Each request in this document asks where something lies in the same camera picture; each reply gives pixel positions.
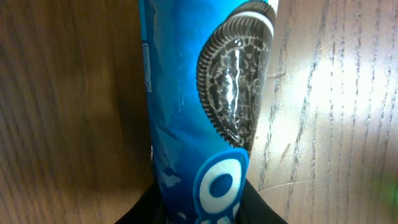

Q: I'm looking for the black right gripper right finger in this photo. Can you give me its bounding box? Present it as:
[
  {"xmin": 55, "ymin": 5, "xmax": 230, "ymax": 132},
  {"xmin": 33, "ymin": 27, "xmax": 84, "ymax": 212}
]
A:
[{"xmin": 234, "ymin": 179, "xmax": 287, "ymax": 224}]

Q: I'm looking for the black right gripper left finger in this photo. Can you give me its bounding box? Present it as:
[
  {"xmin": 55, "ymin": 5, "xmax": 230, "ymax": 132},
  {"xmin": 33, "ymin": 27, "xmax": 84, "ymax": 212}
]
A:
[{"xmin": 115, "ymin": 180, "xmax": 167, "ymax": 224}]

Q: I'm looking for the blue Oreo cookie pack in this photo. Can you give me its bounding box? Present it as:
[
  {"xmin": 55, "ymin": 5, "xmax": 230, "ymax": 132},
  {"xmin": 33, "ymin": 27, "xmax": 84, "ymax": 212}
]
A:
[{"xmin": 139, "ymin": 0, "xmax": 278, "ymax": 223}]

